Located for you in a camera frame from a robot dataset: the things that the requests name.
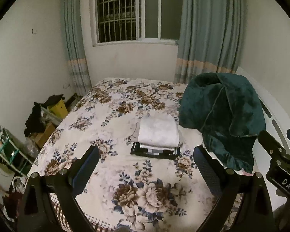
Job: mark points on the black white folded garment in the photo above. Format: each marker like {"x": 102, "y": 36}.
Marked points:
{"x": 140, "y": 150}

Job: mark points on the floral bed blanket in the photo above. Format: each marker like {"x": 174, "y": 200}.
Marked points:
{"x": 139, "y": 193}

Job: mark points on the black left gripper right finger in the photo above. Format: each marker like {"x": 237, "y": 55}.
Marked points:
{"x": 255, "y": 210}

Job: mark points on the left teal curtain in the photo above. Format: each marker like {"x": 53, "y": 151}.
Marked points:
{"x": 74, "y": 47}

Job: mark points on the teal curtain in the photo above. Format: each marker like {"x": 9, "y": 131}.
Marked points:
{"x": 211, "y": 37}
{"x": 74, "y": 47}

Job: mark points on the cardboard box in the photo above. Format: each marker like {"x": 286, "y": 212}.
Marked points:
{"x": 41, "y": 138}

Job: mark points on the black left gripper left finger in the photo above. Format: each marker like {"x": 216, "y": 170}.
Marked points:
{"x": 36, "y": 210}

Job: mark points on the black clothes pile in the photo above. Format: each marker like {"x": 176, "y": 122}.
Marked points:
{"x": 42, "y": 115}

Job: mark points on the right teal curtain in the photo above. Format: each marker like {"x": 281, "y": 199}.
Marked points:
{"x": 211, "y": 37}

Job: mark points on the barred window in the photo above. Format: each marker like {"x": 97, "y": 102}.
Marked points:
{"x": 143, "y": 21}

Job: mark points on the green wire shelf rack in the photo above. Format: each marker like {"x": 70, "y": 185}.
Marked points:
{"x": 12, "y": 153}

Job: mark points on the white knitted garment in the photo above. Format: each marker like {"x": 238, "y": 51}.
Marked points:
{"x": 157, "y": 132}

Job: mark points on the dark green plush blanket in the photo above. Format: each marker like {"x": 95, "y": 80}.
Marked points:
{"x": 226, "y": 110}

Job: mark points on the yellow box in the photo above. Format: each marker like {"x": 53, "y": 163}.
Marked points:
{"x": 59, "y": 109}

